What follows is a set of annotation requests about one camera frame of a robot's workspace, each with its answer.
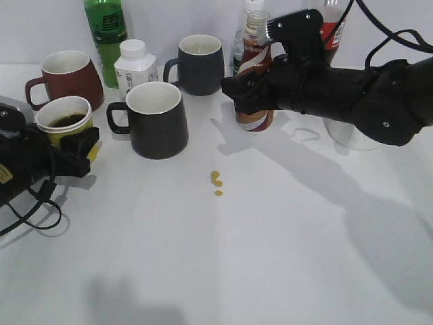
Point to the dark red mug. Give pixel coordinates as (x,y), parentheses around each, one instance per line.
(68,73)

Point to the black cola bottle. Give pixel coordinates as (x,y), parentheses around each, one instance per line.
(332,29)

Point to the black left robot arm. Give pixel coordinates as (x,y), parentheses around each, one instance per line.
(29,156)

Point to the black front mug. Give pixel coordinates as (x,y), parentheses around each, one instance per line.
(153,115)

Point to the green Sprite bottle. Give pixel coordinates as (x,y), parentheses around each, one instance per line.
(108,29)

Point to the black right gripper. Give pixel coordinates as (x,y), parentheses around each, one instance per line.
(299,79)

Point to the yellow paper cup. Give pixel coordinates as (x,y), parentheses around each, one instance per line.
(64,116)

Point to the clear water bottle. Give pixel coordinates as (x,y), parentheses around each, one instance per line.
(238,43)

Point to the spilled coffee drops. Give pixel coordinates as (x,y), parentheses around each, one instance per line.
(216,182)

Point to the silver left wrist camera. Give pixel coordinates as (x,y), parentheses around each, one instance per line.
(15,116)

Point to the white ceramic mug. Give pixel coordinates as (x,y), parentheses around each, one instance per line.
(349,137)

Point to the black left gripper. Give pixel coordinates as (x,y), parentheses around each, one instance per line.
(30,156)

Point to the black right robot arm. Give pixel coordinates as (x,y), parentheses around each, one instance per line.
(389,103)

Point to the dark grey rear mug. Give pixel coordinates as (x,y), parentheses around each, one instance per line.
(200,65)

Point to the brown Nescafe coffee bottle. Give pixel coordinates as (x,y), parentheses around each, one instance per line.
(256,58)

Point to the white milk bottle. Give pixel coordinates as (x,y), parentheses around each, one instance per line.
(135,66)

